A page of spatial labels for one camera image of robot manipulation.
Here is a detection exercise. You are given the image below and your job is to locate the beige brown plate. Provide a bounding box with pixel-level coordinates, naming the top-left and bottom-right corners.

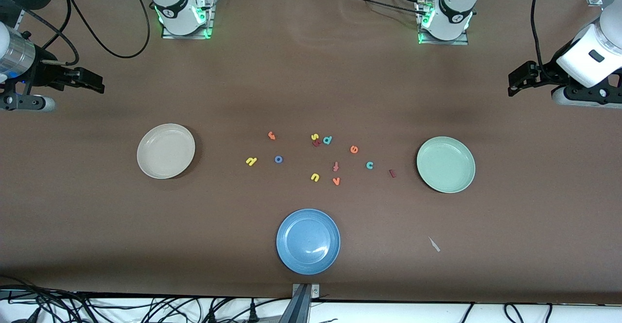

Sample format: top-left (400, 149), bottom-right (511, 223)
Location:
top-left (137, 123), bottom-right (196, 179)

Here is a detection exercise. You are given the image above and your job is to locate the light green plate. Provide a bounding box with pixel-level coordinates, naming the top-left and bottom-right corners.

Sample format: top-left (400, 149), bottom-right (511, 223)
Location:
top-left (416, 136), bottom-right (476, 194)

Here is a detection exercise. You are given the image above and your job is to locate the brown table cover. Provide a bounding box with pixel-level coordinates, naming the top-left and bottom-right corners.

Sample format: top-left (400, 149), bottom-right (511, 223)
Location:
top-left (0, 0), bottom-right (622, 305)

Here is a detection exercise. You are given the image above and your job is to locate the blue plate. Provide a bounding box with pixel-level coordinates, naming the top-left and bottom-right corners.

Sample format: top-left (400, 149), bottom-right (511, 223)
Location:
top-left (276, 209), bottom-right (341, 275)

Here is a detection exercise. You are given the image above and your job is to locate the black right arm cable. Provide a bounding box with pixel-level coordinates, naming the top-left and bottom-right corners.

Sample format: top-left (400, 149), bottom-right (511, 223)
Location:
top-left (54, 0), bottom-right (151, 59)
top-left (27, 11), bottom-right (81, 67)

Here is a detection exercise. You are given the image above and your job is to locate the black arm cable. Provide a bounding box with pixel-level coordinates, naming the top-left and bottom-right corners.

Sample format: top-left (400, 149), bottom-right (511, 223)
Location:
top-left (27, 11), bottom-right (81, 67)
top-left (531, 0), bottom-right (557, 82)
top-left (54, 0), bottom-right (151, 59)

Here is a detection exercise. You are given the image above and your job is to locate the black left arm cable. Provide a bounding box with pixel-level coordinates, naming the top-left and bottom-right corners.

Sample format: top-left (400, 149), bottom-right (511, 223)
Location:
top-left (531, 0), bottom-right (557, 82)

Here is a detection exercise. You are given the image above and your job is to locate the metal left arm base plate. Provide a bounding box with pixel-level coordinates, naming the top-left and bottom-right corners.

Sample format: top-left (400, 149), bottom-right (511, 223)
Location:
top-left (415, 0), bottom-right (470, 46)

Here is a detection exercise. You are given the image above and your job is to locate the black cable on table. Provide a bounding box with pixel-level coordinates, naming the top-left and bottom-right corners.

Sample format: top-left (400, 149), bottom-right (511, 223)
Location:
top-left (338, 0), bottom-right (429, 17)

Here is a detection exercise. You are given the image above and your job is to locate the black looped floor cable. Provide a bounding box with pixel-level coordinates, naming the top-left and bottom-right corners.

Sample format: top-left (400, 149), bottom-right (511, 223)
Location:
top-left (503, 303), bottom-right (526, 323)

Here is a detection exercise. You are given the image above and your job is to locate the aluminium camera mount profile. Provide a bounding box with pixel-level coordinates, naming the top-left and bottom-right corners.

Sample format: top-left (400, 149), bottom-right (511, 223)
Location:
top-left (284, 283), bottom-right (321, 323)

